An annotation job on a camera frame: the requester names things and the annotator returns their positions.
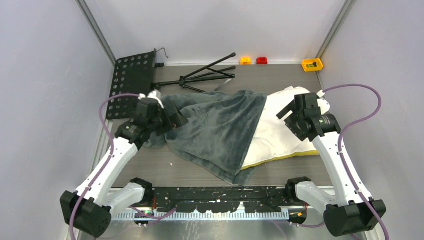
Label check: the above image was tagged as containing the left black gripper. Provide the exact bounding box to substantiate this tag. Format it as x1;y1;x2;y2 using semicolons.
149;101;188;137

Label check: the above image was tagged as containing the white yellow black pillow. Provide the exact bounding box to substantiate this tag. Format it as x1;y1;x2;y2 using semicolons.
241;86;319;170

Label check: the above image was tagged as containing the grey fluffy pillowcase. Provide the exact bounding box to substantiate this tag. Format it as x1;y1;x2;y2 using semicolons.
143;90;267;186

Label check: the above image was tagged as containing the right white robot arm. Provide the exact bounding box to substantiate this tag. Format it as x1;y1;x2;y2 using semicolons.
276;93;387;237

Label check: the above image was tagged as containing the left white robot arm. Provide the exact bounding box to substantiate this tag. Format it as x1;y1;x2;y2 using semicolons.
60;90;188;240

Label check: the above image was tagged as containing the yellow toy block with knob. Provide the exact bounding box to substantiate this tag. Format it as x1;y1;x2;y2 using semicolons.
301;58;324;73

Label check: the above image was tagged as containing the black folding tripod stand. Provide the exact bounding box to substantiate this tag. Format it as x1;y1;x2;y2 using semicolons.
150;52;236;93

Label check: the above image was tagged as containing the red toy brick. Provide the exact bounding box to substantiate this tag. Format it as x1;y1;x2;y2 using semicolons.
256;57;268;65

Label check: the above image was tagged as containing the black perforated music stand tray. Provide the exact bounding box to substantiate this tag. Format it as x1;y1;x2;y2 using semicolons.
106;49;157;120

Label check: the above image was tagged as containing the orange toy brick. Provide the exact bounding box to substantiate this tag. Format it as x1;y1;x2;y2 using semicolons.
240;56;252;65

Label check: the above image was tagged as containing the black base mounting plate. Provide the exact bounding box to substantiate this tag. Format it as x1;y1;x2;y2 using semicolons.
121;185;320;214

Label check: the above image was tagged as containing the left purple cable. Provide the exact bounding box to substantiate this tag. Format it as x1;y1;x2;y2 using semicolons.
68;93;178;240

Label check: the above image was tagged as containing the aluminium rail with ruler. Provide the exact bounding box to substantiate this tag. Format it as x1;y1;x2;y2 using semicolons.
112;186;304;222

